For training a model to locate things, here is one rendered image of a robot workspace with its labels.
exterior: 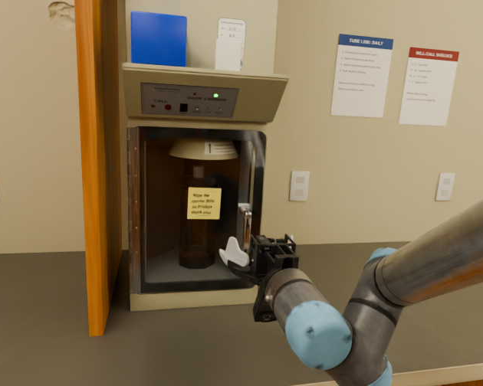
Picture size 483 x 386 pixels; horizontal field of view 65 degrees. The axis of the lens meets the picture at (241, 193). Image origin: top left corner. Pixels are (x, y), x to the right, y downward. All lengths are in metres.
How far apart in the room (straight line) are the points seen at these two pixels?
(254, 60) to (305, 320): 0.59
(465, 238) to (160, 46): 0.58
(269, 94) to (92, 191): 0.41
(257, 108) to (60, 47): 0.71
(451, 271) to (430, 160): 1.23
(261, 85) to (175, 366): 0.58
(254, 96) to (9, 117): 0.82
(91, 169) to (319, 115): 0.88
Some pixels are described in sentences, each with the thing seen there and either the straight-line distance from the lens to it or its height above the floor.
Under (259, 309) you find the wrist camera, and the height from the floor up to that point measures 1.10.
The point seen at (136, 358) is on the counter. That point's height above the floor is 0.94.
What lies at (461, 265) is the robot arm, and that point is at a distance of 0.46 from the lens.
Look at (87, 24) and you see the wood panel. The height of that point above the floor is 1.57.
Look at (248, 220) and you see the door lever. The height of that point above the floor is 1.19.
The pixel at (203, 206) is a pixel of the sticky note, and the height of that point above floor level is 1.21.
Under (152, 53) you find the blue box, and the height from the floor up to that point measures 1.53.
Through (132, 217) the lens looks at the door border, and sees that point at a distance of 0.90.
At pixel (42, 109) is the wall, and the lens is 1.34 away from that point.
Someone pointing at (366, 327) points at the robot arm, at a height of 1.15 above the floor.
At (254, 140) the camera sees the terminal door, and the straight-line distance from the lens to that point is 0.88.
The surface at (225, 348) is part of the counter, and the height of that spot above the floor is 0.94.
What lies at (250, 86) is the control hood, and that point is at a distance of 0.79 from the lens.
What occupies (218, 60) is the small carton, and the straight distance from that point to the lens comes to 0.80.
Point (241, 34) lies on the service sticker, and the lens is 0.89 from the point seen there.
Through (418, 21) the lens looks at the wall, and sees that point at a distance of 1.62.
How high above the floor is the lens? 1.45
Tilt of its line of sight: 14 degrees down
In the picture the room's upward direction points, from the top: 3 degrees clockwise
